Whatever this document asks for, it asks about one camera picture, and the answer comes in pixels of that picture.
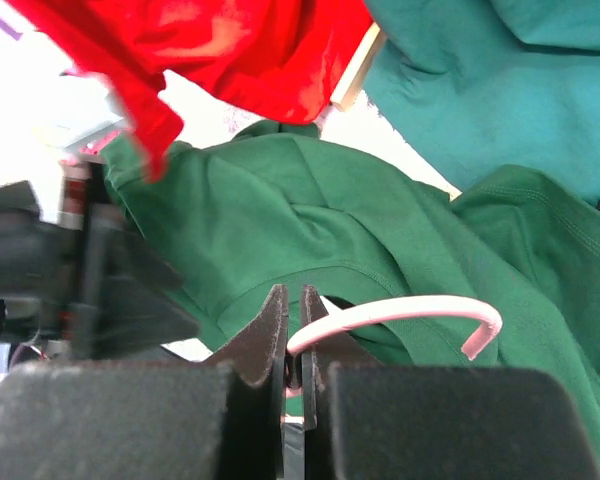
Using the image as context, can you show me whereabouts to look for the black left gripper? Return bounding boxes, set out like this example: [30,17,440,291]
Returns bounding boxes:
[0,159,200,360]

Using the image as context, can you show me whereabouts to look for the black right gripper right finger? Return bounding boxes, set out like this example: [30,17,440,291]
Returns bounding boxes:
[299,283,600,480]

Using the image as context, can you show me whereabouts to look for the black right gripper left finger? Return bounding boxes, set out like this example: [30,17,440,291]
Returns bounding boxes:
[0,285,288,479]

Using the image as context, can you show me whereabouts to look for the pink wire hanger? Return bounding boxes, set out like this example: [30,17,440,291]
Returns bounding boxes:
[286,290,503,362]

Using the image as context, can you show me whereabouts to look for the green t shirt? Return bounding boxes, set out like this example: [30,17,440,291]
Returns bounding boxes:
[99,119,600,480]

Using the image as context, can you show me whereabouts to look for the red t shirt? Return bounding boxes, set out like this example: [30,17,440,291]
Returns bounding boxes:
[14,0,372,180]

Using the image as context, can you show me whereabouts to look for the right wooden clothes rack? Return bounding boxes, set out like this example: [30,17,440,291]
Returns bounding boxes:
[330,23,386,111]

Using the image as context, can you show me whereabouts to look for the dark green shorts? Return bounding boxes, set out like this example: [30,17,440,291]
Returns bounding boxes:
[365,1,600,204]

